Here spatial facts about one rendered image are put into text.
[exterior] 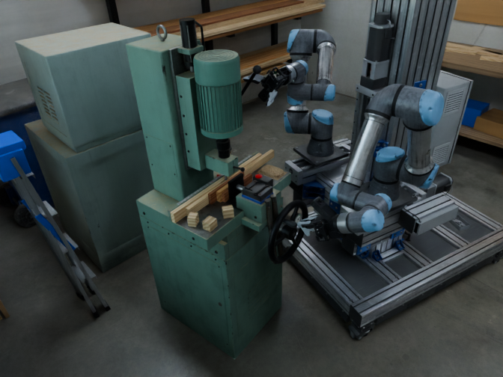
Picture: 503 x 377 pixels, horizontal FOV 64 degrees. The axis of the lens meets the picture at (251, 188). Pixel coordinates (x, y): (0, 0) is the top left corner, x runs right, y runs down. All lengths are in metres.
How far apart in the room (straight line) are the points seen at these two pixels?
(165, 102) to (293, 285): 1.44
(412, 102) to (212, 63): 0.71
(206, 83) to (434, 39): 1.04
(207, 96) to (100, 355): 1.55
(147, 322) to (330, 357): 1.04
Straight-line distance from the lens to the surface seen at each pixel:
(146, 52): 1.73
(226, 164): 1.73
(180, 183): 1.90
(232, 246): 1.76
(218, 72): 1.53
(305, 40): 2.20
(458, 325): 2.66
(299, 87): 1.91
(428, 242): 2.78
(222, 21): 4.08
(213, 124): 1.61
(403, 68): 1.96
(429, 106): 1.51
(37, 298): 2.94
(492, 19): 4.48
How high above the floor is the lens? 1.94
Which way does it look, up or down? 34 degrees down
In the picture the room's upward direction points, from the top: 2 degrees counter-clockwise
